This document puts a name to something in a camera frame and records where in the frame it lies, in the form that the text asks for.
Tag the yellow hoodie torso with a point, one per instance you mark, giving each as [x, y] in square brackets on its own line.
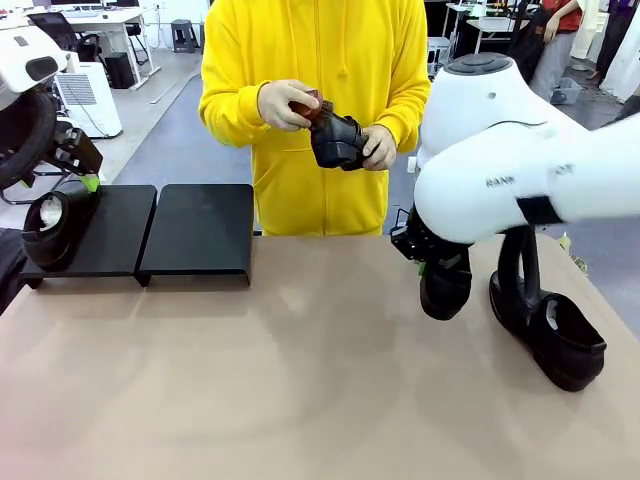
[320, 55]

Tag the background person dark trousers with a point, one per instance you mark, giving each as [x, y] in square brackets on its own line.
[630, 107]

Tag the dark hanging garment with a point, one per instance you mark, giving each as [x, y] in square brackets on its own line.
[615, 40]

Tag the black cloth cover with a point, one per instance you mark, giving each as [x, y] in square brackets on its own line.
[10, 270]

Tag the black hanging apron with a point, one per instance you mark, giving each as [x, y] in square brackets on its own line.
[530, 50]

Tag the grey step stool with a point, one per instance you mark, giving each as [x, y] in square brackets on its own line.
[184, 35]

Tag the green yellow tape scrap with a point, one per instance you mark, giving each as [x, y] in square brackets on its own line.
[575, 260]

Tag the mannequin with red top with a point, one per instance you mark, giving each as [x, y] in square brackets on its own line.
[557, 45]

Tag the black metal shoe stand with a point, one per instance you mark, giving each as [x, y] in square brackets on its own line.
[120, 230]
[200, 230]

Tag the black leather dress shoe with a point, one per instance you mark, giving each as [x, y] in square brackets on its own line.
[445, 295]
[55, 245]
[570, 350]
[340, 140]

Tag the reddish brown shoe brush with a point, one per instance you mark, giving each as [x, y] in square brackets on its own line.
[315, 112]

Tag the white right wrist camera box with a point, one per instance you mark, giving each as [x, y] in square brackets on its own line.
[413, 165]

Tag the person's left hand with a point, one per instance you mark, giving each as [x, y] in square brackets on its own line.
[382, 147]

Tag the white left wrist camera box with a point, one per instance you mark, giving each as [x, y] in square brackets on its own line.
[42, 70]

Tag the white computer case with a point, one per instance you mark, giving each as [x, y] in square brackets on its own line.
[439, 50]

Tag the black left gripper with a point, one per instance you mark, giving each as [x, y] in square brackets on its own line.
[85, 152]

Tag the black computer tower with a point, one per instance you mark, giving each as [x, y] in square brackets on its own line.
[119, 70]

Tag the black mesh office chair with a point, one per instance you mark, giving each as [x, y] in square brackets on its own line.
[60, 27]

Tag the white office desk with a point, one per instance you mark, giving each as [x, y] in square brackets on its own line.
[110, 17]

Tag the large white table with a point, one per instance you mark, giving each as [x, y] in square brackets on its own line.
[565, 107]

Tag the yellow sleeved right forearm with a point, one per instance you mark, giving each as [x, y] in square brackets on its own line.
[230, 120]

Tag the yellow sleeved left forearm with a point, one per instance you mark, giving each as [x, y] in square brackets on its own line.
[407, 120]

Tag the grey plastic bin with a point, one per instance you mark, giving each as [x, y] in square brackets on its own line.
[567, 92]

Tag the person's right hand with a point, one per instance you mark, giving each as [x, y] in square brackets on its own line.
[280, 105]

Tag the white air purifier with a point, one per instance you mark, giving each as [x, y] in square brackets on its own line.
[92, 100]

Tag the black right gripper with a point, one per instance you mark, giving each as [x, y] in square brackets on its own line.
[425, 245]

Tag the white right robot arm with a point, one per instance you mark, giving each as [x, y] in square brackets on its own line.
[475, 200]

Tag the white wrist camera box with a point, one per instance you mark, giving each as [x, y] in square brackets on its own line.
[413, 165]
[42, 70]

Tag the cream hanging garment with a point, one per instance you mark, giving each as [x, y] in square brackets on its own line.
[590, 30]

